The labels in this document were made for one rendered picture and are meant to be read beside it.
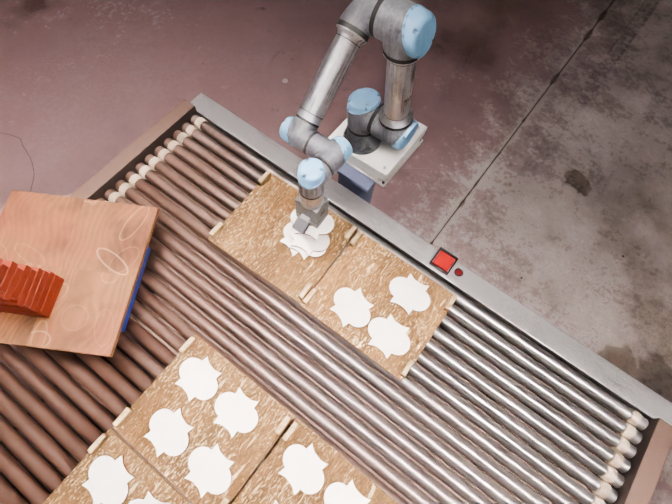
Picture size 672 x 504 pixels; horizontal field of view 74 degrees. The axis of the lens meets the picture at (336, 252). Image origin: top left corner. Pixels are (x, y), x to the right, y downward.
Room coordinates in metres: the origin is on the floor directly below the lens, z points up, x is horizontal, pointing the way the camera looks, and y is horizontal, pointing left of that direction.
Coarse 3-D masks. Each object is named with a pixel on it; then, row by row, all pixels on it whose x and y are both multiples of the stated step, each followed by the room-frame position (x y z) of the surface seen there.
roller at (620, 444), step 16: (192, 144) 1.04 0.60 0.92; (208, 160) 0.98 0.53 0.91; (240, 176) 0.92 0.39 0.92; (448, 320) 0.42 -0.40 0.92; (464, 336) 0.37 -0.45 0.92; (480, 352) 0.33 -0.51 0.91; (496, 352) 0.33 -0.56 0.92; (512, 368) 0.28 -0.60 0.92; (528, 384) 0.24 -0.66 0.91; (544, 384) 0.24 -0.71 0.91; (560, 400) 0.20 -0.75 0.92; (576, 416) 0.15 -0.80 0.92; (592, 432) 0.11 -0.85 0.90; (608, 432) 0.11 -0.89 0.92; (624, 448) 0.07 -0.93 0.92
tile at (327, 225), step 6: (294, 210) 0.72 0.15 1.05; (294, 216) 0.70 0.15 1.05; (330, 216) 0.71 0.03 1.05; (294, 222) 0.67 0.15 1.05; (324, 222) 0.68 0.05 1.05; (330, 222) 0.69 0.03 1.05; (312, 228) 0.66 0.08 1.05; (318, 228) 0.66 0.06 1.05; (324, 228) 0.66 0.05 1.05; (330, 228) 0.66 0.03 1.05; (306, 234) 0.64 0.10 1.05; (312, 234) 0.64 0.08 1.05; (318, 234) 0.64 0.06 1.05; (324, 234) 0.64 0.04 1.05
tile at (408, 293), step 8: (392, 280) 0.54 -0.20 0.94; (400, 280) 0.54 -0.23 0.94; (408, 280) 0.54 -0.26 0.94; (392, 288) 0.51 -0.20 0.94; (400, 288) 0.51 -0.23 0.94; (408, 288) 0.52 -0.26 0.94; (416, 288) 0.52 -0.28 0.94; (424, 288) 0.52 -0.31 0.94; (400, 296) 0.48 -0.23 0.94; (408, 296) 0.49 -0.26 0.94; (416, 296) 0.49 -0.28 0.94; (424, 296) 0.49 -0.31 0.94; (400, 304) 0.46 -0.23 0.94; (408, 304) 0.46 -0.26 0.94; (416, 304) 0.46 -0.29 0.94; (424, 304) 0.46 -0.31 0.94; (408, 312) 0.43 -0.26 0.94
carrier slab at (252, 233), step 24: (264, 192) 0.85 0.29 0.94; (288, 192) 0.86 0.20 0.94; (240, 216) 0.74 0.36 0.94; (264, 216) 0.75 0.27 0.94; (288, 216) 0.75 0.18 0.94; (336, 216) 0.77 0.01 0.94; (216, 240) 0.63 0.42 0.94; (240, 240) 0.64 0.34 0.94; (264, 240) 0.65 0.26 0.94; (336, 240) 0.68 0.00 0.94; (264, 264) 0.56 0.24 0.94; (288, 264) 0.57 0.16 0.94; (312, 264) 0.58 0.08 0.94; (288, 288) 0.48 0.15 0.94
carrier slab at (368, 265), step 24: (360, 240) 0.68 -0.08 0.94; (336, 264) 0.58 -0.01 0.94; (360, 264) 0.59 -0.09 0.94; (384, 264) 0.60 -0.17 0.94; (408, 264) 0.61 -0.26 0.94; (336, 288) 0.50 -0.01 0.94; (384, 288) 0.51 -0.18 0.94; (432, 288) 0.53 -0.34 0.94; (312, 312) 0.40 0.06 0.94; (384, 312) 0.43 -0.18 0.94; (432, 312) 0.44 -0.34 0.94; (360, 336) 0.34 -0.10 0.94; (408, 336) 0.35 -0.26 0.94; (384, 360) 0.27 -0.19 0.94; (408, 360) 0.27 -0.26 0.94
